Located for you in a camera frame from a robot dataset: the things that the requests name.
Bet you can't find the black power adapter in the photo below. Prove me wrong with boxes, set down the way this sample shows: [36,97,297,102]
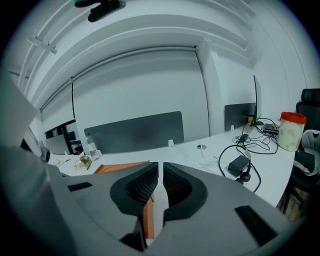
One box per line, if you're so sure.
[227,154,251,177]

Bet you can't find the wide white roller blind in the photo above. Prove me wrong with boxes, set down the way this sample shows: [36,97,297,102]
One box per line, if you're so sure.
[71,47,210,146]

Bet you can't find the narrow white roller blind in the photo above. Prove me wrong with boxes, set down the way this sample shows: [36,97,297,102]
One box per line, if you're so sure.
[39,82,76,131]

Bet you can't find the black plug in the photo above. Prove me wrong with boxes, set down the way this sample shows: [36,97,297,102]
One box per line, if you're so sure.
[234,164,252,185]

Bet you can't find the black head-worn camera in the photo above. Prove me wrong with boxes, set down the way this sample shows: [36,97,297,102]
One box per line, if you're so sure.
[74,0,127,23]

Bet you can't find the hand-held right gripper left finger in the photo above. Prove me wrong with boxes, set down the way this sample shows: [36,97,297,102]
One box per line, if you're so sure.
[48,161,160,252]

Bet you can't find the orange box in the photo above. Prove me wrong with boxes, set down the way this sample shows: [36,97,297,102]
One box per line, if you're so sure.
[94,160,156,241]

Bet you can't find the black computer monitor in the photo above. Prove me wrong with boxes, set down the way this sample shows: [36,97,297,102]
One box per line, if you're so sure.
[223,102,257,132]

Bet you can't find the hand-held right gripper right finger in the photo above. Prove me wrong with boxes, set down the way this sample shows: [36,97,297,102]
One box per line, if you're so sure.
[143,161,295,256]

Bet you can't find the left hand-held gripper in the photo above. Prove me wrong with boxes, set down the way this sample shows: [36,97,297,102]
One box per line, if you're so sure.
[39,145,51,163]

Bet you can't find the white pipe bracket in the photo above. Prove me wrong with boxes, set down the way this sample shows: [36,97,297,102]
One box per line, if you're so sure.
[27,37,59,55]

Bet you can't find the gold snack packet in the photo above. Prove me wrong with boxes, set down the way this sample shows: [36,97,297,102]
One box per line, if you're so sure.
[72,154,93,173]

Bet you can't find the white ceiling pipes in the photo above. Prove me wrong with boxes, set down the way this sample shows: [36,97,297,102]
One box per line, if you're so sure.
[17,0,258,85]

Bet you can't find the black chair with white lumbar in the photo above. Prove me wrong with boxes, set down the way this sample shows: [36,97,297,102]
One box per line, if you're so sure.
[289,88,320,201]

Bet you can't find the white jar with red lid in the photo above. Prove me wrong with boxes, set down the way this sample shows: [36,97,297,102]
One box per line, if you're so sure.
[277,111,308,153]

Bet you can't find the clear water bottle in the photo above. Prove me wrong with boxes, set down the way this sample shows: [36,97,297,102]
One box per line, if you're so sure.
[83,133,101,162]

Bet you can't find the small black electronic device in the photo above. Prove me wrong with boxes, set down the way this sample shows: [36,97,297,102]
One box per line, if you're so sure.
[262,122,280,135]

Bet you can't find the thin black cable tangle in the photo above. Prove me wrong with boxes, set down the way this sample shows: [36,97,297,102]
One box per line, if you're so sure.
[232,117,280,155]

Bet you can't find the long dark desk divider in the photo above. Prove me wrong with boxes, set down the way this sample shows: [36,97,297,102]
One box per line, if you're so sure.
[83,110,185,156]

